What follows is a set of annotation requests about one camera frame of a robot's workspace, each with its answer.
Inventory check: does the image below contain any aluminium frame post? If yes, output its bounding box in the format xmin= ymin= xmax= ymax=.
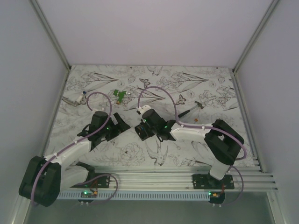
xmin=232 ymin=0 xmax=280 ymax=73
xmin=29 ymin=0 xmax=71 ymax=70

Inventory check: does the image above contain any aluminium rail beam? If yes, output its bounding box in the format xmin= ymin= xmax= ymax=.
xmin=97 ymin=166 xmax=278 ymax=192

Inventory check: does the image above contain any black fuse box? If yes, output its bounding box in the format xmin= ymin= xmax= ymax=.
xmin=135 ymin=124 xmax=153 ymax=141

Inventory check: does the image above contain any hammer with black handle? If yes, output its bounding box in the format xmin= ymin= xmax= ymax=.
xmin=178 ymin=101 xmax=204 ymax=118

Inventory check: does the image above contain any right aluminium frame post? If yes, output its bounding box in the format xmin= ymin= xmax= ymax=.
xmin=232 ymin=0 xmax=280 ymax=73

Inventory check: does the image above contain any left aluminium frame post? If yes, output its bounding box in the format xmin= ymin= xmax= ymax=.
xmin=29 ymin=0 xmax=71 ymax=70

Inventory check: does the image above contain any grey slotted cable duct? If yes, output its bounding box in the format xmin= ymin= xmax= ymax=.
xmin=57 ymin=190 xmax=210 ymax=201

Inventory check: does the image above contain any green connector part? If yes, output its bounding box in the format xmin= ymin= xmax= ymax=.
xmin=113 ymin=90 xmax=131 ymax=105

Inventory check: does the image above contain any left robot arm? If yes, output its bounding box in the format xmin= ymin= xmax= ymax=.
xmin=18 ymin=111 xmax=130 ymax=207

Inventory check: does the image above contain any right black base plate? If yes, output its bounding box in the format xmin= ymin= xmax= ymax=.
xmin=192 ymin=174 xmax=235 ymax=190

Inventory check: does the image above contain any metal bracket with blue knob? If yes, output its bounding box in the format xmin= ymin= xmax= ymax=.
xmin=62 ymin=91 xmax=87 ymax=107

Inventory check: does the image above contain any right small circuit board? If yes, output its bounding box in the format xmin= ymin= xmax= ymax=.
xmin=208 ymin=191 xmax=225 ymax=199

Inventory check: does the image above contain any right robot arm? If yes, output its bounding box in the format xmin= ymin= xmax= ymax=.
xmin=135 ymin=105 xmax=244 ymax=189

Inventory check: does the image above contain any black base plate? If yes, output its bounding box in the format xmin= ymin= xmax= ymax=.
xmin=192 ymin=174 xmax=235 ymax=190
xmin=71 ymin=173 xmax=111 ymax=189

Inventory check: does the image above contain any small circuit board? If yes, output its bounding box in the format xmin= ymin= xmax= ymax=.
xmin=80 ymin=190 xmax=98 ymax=198
xmin=208 ymin=191 xmax=225 ymax=199

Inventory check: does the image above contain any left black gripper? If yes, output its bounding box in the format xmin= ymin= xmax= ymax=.
xmin=100 ymin=113 xmax=130 ymax=141

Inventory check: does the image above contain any left small circuit board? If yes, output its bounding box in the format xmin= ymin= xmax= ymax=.
xmin=80 ymin=190 xmax=98 ymax=198

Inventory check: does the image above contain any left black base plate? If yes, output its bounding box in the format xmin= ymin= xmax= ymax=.
xmin=71 ymin=173 xmax=111 ymax=189

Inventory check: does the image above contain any floral patterned table mat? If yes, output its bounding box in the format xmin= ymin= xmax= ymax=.
xmin=45 ymin=65 xmax=248 ymax=167

